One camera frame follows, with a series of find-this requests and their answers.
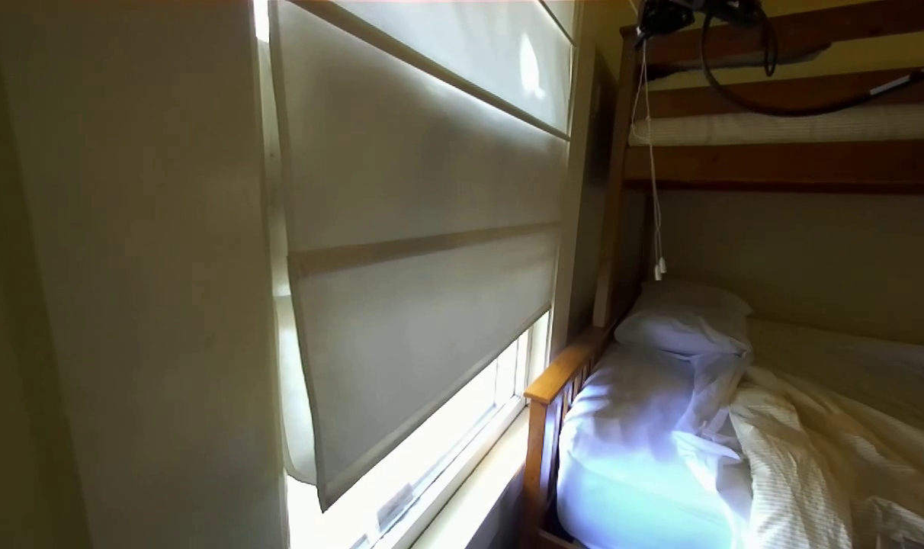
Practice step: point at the wooden bunk bed frame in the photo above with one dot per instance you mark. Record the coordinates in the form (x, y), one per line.
(783, 161)

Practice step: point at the white fitted mattress sheet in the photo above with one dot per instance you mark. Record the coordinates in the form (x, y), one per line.
(624, 447)

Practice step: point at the beige roman blinds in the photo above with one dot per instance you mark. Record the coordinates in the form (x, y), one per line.
(419, 153)

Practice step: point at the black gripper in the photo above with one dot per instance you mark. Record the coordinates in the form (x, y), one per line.
(668, 15)

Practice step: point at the white pillow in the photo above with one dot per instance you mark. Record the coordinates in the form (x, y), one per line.
(685, 322)

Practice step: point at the white crumpled duvet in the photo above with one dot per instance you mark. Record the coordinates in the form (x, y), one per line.
(835, 458)

